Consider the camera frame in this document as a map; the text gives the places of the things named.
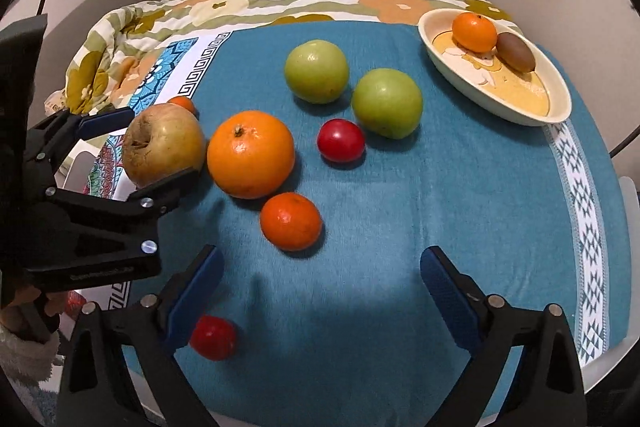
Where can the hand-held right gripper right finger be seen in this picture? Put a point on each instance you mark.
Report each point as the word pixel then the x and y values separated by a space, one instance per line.
pixel 450 302

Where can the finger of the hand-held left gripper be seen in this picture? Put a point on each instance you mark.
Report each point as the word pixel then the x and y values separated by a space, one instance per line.
pixel 107 119
pixel 170 189

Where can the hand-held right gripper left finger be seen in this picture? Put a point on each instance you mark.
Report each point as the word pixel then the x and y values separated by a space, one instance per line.
pixel 197 297

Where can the red tomato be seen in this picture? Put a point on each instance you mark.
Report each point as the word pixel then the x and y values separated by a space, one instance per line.
pixel 341 140
pixel 215 338

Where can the large russet apple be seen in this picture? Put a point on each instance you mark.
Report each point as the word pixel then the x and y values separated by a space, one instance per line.
pixel 160 142

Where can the small mandarin orange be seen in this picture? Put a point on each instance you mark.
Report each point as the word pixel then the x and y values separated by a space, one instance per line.
pixel 184 103

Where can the large orange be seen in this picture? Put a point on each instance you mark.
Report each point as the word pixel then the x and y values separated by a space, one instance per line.
pixel 250 154

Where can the green apple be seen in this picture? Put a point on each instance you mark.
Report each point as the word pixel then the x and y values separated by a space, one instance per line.
pixel 316 72
pixel 387 103

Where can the cream oval bowl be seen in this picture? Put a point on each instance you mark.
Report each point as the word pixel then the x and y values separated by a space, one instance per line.
pixel 520 99

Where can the person's left hand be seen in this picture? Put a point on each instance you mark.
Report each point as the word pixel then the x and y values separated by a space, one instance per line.
pixel 52 303

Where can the white plastic chair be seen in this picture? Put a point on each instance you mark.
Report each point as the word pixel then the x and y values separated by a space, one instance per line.
pixel 75 172

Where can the teal tablecloth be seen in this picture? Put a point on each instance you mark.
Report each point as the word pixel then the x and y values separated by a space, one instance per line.
pixel 400 232

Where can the white patterned border cloth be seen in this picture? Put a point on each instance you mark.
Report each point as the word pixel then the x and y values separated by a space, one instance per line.
pixel 200 57

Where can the light blue fleece garment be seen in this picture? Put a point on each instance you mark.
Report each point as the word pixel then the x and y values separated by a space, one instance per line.
pixel 25 404

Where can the brown kiwi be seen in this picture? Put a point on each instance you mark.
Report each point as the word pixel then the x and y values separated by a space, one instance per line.
pixel 516 52

